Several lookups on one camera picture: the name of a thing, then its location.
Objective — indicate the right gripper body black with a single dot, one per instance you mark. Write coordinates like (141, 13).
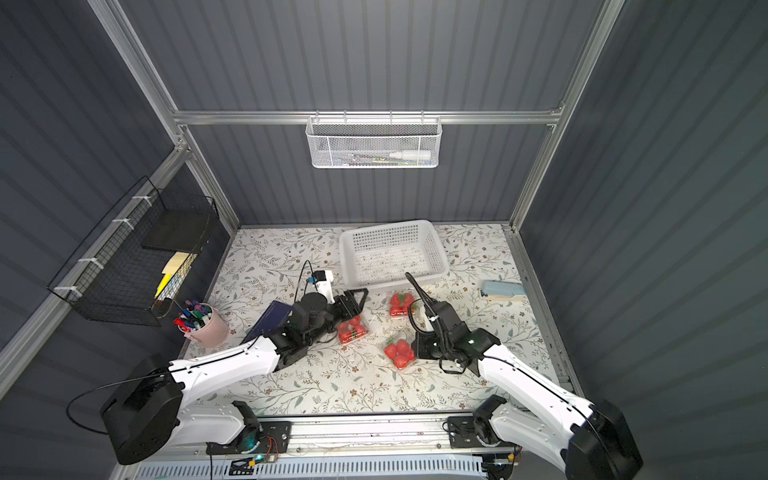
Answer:
(435, 309)

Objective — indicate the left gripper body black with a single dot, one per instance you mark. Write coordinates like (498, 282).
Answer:
(347, 306)

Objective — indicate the white plastic perforated basket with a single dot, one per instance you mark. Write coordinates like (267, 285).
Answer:
(379, 257)

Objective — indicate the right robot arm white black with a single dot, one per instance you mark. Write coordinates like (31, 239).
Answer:
(584, 440)

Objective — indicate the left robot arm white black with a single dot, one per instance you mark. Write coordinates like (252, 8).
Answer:
(152, 407)

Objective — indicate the dark blue booklet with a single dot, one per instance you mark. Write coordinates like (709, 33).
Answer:
(270, 319)

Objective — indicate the light blue sponge block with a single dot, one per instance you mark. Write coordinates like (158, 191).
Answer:
(501, 290)

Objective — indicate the pink cup with markers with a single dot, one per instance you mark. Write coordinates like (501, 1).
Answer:
(201, 324)

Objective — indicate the yellow sticky notes pad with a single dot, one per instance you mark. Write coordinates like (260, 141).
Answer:
(174, 274)

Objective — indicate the black notebook in basket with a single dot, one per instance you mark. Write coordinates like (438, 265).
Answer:
(179, 231)

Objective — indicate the white marker in basket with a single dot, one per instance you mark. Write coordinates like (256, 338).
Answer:
(411, 156)

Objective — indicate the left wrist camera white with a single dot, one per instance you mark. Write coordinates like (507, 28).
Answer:
(322, 281)

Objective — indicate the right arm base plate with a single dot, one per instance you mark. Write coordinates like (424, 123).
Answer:
(465, 432)

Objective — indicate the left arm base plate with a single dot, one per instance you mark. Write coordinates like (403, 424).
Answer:
(271, 437)

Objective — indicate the white wire mesh wall basket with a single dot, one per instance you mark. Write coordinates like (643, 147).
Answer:
(362, 143)

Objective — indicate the black wire wall basket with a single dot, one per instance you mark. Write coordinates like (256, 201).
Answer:
(115, 280)

